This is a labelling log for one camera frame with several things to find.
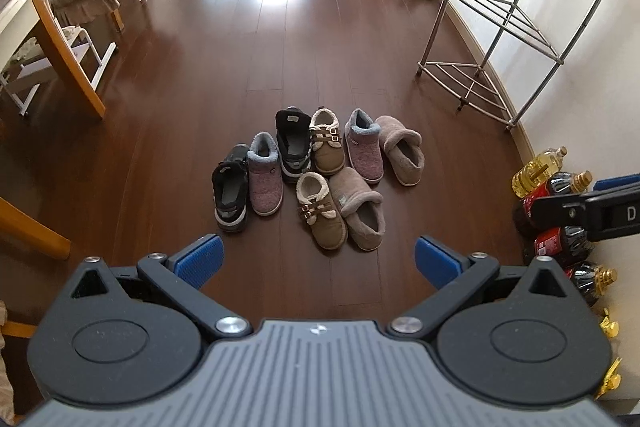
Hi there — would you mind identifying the white step stool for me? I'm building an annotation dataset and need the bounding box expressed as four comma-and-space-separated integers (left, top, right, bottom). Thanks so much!
0, 26, 120, 116

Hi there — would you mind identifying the black high-top sneaker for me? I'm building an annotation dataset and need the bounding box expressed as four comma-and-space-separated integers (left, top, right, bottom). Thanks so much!
210, 143, 250, 234
274, 107, 314, 184

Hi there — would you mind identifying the beige cloth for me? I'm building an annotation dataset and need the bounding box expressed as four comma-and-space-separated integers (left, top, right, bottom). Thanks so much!
0, 299, 15, 415

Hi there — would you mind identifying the taupe fleece slipper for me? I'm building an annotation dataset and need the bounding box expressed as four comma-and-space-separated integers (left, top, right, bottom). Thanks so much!
375, 115, 426, 187
330, 167, 386, 252

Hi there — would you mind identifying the metal corner shoe rack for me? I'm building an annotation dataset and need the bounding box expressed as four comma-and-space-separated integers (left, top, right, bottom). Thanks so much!
416, 0, 617, 130

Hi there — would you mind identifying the yellow cooking oil bottle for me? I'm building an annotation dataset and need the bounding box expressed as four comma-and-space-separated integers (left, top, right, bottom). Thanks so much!
510, 146, 569, 199

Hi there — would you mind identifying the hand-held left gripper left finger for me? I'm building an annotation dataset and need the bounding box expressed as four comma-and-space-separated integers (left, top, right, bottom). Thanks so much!
59, 234, 252, 342

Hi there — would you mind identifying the cola bottle gold cap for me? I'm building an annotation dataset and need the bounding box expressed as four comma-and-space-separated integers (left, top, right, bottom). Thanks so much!
599, 356, 624, 394
596, 307, 622, 339
512, 170, 594, 234
522, 227, 596, 269
566, 261, 619, 309

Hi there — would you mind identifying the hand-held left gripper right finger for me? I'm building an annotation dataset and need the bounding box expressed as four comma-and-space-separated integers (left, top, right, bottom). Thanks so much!
386, 235, 583, 339

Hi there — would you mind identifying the pink knit slipper boot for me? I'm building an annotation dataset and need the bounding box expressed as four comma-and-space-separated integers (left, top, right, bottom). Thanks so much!
247, 132, 285, 216
345, 108, 384, 186

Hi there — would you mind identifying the wooden chair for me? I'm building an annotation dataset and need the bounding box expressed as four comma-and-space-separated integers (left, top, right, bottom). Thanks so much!
0, 196, 72, 342

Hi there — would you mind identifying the tan fleece-lined buckle shoe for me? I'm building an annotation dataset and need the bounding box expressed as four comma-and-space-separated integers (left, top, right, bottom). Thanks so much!
309, 108, 347, 173
296, 172, 348, 251

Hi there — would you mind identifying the wooden dining table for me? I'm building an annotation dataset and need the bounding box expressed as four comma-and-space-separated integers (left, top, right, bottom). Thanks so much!
0, 0, 107, 122

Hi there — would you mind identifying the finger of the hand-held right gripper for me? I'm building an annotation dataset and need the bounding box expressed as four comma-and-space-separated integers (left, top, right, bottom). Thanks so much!
594, 174, 640, 194
529, 192, 597, 232

